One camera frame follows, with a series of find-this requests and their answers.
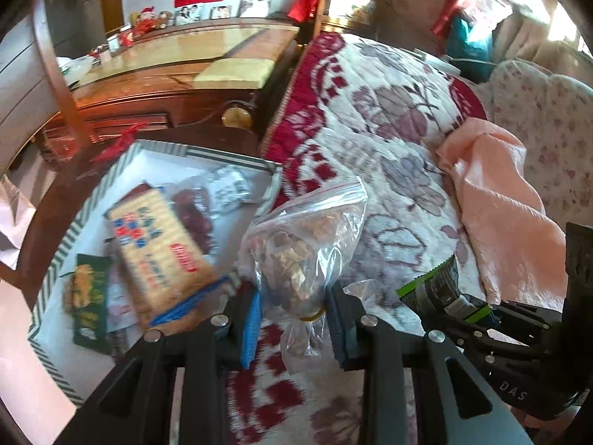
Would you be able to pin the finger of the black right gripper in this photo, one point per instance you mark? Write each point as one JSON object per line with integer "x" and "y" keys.
{"x": 512, "y": 313}
{"x": 506, "y": 348}

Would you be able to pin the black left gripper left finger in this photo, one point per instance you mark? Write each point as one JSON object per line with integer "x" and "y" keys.
{"x": 181, "y": 376}

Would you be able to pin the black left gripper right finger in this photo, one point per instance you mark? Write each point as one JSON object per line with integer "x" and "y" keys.
{"x": 453, "y": 402}

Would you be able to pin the green lime snack packet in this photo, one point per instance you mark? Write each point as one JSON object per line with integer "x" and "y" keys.
{"x": 437, "y": 293}

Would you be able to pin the dark green cracker packet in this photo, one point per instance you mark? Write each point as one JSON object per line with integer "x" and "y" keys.
{"x": 88, "y": 305}

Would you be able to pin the soda cracker pack blue ends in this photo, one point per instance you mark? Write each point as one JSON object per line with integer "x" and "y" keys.
{"x": 166, "y": 272}

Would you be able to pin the clear bag of red dates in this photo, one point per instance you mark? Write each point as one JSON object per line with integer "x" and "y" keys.
{"x": 191, "y": 204}

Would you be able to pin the clear bag of walnuts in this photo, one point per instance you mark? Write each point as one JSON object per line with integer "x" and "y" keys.
{"x": 293, "y": 255}

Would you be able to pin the peach pink cloth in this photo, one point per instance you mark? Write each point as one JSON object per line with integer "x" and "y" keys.
{"x": 520, "y": 252}

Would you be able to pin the green striped white tray box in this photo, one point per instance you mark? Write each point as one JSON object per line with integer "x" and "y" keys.
{"x": 75, "y": 370}

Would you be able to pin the floral sofa cushion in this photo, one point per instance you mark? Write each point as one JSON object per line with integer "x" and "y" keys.
{"x": 552, "y": 116}

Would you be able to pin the pink white snack packet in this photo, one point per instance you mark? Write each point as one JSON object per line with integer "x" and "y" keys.
{"x": 228, "y": 190}

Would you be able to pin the teal cushion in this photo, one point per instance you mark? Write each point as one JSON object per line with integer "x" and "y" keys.
{"x": 470, "y": 46}

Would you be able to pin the red ribbon keys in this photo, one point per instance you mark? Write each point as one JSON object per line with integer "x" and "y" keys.
{"x": 120, "y": 145}

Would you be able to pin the red white floral fleece blanket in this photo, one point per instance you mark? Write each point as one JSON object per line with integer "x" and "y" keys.
{"x": 358, "y": 107}

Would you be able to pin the brass round knob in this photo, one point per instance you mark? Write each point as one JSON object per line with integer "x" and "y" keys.
{"x": 237, "y": 117}

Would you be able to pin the wooden coffee table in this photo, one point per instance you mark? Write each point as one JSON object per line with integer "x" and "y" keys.
{"x": 179, "y": 76}

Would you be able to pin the wooden chair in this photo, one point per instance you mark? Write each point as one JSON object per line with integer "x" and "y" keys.
{"x": 33, "y": 89}

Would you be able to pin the santa figurine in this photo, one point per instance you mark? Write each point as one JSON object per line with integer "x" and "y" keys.
{"x": 146, "y": 21}

